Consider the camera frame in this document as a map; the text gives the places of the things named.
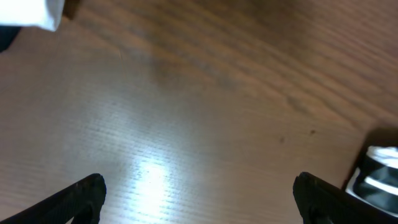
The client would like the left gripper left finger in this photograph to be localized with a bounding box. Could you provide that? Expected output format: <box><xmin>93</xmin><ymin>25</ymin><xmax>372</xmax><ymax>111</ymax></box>
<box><xmin>1</xmin><ymin>174</ymin><xmax>106</xmax><ymax>224</ymax></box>

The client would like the white t-shirt black logo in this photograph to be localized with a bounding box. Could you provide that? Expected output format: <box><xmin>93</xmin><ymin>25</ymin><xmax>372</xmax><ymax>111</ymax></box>
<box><xmin>345</xmin><ymin>146</ymin><xmax>397</xmax><ymax>217</ymax></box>

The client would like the white folded garment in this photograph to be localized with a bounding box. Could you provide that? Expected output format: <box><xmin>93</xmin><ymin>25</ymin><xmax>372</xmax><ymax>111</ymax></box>
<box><xmin>0</xmin><ymin>0</ymin><xmax>65</xmax><ymax>32</ymax></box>

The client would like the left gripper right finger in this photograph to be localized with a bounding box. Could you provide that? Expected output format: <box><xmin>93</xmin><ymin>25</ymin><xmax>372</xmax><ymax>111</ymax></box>
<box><xmin>293</xmin><ymin>172</ymin><xmax>397</xmax><ymax>224</ymax></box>

